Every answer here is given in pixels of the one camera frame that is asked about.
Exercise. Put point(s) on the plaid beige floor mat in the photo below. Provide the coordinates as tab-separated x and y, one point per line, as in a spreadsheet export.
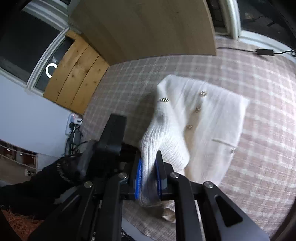
261	175

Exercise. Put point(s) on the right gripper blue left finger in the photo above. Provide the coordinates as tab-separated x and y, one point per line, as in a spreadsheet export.
136	178

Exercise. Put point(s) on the black charger with cable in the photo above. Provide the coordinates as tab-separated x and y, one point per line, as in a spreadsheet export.
74	144

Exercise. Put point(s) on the black sleeved left forearm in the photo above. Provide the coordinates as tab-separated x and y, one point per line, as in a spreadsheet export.
29	211

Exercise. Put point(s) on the pine plank panel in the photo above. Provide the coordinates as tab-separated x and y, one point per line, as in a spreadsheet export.
77	76

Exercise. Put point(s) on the light plywood board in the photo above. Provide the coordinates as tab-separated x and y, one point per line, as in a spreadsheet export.
129	30

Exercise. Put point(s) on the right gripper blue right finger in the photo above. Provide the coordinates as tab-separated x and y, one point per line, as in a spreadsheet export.
163	170

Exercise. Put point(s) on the white power strip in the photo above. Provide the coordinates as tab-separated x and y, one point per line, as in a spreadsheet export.
74	121

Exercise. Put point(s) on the white window frame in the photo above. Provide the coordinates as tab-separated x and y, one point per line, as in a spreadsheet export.
33	41

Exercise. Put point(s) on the cream knit sweater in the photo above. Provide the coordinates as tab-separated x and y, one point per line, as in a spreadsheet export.
197	127

